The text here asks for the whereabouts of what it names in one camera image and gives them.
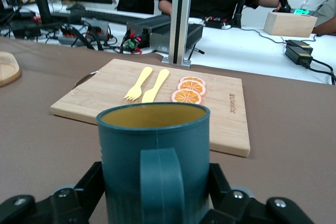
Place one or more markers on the teal cup yellow inside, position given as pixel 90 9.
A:
pixel 126 150

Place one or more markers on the person in grey shirt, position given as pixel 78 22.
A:
pixel 326 11

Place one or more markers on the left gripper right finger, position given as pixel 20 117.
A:
pixel 236 208

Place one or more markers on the green lit display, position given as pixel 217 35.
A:
pixel 303 12

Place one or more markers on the black power adapter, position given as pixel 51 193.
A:
pixel 298 55
pixel 299 43

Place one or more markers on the black ribbed metal box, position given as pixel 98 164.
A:
pixel 160 32

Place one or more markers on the grey power strip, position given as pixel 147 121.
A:
pixel 68 39

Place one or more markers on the black keyboard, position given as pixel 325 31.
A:
pixel 105 15

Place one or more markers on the toy orange slice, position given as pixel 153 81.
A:
pixel 187 96
pixel 193 79
pixel 191 85

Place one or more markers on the wooden mug tree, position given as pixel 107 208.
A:
pixel 8 69

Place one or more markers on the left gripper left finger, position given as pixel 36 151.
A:
pixel 65 208

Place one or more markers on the yellow plastic fork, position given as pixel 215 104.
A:
pixel 140 82

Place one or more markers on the yellow plastic knife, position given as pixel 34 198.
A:
pixel 156 85

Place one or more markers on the light wooden box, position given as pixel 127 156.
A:
pixel 288 24

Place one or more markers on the aluminium frame post with bracket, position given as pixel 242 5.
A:
pixel 179 11

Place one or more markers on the brown table cover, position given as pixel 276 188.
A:
pixel 288 129

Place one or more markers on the green circuit board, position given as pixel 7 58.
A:
pixel 132 43

